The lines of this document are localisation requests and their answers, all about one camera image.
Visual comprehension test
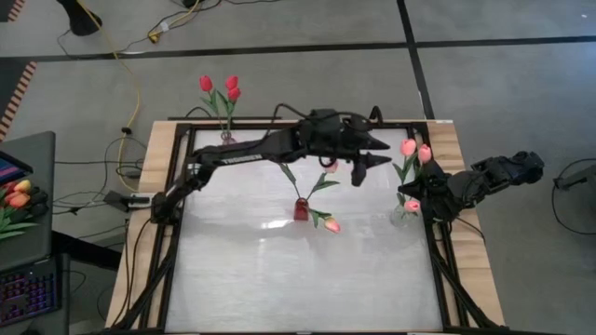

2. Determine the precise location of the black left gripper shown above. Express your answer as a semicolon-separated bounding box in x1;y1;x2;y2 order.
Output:
342;114;394;188

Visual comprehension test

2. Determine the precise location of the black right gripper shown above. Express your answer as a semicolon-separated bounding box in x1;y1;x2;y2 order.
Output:
398;159;455;222

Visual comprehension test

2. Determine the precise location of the red tulip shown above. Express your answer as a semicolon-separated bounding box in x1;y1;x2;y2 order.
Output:
225;87;242;136
198;74;230;136
218;74;239;136

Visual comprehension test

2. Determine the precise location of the clear crystal glass vase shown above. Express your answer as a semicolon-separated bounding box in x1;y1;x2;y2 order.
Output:
389;204;418;229

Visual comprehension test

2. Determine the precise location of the red glass vase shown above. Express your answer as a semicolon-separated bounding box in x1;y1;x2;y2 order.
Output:
292;196;310;222

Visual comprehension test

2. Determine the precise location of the black floor stand leg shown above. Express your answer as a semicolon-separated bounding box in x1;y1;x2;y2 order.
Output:
553;162;596;191

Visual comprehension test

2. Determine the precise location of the black bar behind table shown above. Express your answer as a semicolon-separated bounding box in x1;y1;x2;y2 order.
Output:
167;115;284;122

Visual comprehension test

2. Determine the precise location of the black power box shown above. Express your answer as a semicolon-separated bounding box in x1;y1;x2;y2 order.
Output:
102;189;153;213

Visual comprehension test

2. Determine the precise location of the black chair base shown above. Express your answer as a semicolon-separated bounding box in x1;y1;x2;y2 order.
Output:
55;0;103;37

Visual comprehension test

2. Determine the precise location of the grey side desk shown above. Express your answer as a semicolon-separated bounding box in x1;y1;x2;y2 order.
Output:
0;130;57;274

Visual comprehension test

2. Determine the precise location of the spare tulip bunch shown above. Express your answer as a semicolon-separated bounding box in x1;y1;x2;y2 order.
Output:
0;179;47;243

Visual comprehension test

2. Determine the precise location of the black computer monitor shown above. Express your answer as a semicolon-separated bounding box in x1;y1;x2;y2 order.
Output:
0;149;34;186

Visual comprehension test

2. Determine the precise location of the black striped-edge floor mat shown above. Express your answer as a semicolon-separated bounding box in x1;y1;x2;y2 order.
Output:
0;60;37;141
0;0;25;23

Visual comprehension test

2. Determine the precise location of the backlit black keyboard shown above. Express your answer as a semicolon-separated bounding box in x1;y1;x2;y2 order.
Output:
0;260;61;327

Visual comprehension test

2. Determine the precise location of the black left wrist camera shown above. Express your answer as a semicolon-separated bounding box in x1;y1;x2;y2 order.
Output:
306;108;344;141

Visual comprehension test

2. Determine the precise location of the black floor cable loop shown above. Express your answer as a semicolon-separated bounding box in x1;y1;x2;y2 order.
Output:
551;157;596;236

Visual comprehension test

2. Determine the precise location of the thin black cable loop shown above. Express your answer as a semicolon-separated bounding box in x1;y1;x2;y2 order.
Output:
184;105;216;120

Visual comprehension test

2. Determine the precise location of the yellow floor cable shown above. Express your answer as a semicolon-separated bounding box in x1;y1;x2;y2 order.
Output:
76;0;204;178

